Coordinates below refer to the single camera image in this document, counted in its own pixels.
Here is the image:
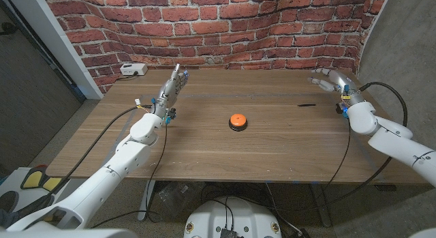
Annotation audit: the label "clear plastic bag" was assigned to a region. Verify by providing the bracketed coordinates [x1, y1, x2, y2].
[156, 181, 197, 215]

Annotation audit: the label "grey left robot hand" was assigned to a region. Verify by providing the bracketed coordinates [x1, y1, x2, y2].
[153, 63, 189, 119]

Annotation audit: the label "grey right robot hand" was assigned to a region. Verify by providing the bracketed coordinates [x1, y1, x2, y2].
[307, 68, 365, 106]

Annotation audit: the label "person leg in jeans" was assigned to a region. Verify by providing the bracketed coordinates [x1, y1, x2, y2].
[0, 193, 52, 229]

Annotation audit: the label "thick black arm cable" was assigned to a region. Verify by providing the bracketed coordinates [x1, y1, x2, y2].
[50, 104, 153, 198]
[268, 81, 409, 213]

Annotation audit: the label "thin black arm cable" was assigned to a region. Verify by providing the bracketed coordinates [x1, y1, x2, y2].
[326, 119, 352, 190]
[144, 123, 168, 222]

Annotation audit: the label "white mat yellow black shapes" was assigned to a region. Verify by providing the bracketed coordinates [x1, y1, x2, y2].
[0, 165, 84, 215]

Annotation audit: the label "black floor cables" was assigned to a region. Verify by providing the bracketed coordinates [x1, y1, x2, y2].
[200, 183, 309, 237]

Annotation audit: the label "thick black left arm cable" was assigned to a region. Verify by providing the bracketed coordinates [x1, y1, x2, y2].
[50, 104, 153, 198]

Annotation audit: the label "orange button black base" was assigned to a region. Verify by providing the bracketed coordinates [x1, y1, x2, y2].
[228, 113, 249, 132]

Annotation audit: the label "white robot torso edge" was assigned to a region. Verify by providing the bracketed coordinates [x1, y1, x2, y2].
[0, 228, 137, 238]

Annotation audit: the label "red brick printed backdrop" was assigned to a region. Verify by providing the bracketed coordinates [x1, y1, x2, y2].
[42, 0, 391, 95]

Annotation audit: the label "grey metal table leg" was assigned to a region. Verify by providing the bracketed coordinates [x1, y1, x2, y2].
[309, 183, 333, 228]
[138, 179, 157, 221]

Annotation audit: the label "white power strip box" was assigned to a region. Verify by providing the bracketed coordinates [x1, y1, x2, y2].
[119, 63, 149, 76]

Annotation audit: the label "white post beside backdrop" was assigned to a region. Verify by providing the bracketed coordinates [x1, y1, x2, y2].
[5, 0, 105, 100]

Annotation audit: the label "dark perforated panel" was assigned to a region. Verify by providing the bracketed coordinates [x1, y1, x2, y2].
[0, 0, 86, 174]

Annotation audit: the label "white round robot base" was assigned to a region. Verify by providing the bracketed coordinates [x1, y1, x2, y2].
[183, 196, 283, 238]

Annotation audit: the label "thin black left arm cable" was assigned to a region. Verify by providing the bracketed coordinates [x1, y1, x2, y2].
[144, 123, 168, 222]

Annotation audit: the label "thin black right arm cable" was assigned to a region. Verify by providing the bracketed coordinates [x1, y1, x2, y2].
[326, 119, 352, 190]

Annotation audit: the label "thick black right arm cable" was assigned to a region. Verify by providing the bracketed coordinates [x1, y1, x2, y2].
[268, 81, 409, 213]

